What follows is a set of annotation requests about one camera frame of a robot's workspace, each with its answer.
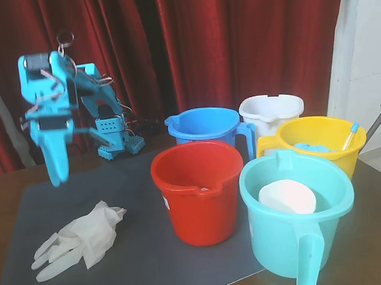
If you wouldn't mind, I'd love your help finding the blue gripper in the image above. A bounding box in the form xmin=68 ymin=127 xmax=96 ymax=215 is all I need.
xmin=25 ymin=103 xmax=114 ymax=190

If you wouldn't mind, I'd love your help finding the white latex glove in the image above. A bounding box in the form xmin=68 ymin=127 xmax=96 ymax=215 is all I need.
xmin=27 ymin=199 xmax=130 ymax=283

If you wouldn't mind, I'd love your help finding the dark grey mat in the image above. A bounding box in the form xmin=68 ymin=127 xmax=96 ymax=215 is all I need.
xmin=0 ymin=144 xmax=268 ymax=285

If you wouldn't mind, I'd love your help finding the blue plastic bucket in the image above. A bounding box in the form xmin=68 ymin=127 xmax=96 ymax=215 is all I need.
xmin=163 ymin=105 xmax=258 ymax=166

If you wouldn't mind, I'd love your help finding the red plastic bucket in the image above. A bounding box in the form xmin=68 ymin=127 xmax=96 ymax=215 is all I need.
xmin=148 ymin=138 xmax=249 ymax=249

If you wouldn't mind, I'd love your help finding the red curtain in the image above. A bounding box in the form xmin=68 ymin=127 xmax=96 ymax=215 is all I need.
xmin=0 ymin=0 xmax=355 ymax=175

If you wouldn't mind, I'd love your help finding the white plastic bucket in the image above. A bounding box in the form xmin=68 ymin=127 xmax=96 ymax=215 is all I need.
xmin=238 ymin=92 xmax=308 ymax=158

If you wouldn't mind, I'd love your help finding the white bowl-shaped mask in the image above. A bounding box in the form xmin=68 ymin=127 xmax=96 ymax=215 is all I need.
xmin=257 ymin=177 xmax=318 ymax=217

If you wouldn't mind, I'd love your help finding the teal plastic bucket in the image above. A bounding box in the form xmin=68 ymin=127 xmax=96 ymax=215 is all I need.
xmin=237 ymin=145 xmax=360 ymax=285

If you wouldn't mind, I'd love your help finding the blue crumpled glove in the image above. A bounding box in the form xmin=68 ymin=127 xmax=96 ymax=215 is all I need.
xmin=294 ymin=140 xmax=339 ymax=154

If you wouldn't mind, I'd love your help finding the yellow plastic bucket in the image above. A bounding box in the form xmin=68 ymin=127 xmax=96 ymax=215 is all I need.
xmin=255 ymin=113 xmax=370 ymax=186

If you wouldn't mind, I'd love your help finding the blue-capped test tube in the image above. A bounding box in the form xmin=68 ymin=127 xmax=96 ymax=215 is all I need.
xmin=340 ymin=122 xmax=361 ymax=151

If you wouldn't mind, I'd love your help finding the grey tripod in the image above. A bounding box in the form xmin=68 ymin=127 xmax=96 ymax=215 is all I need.
xmin=363 ymin=94 xmax=381 ymax=140

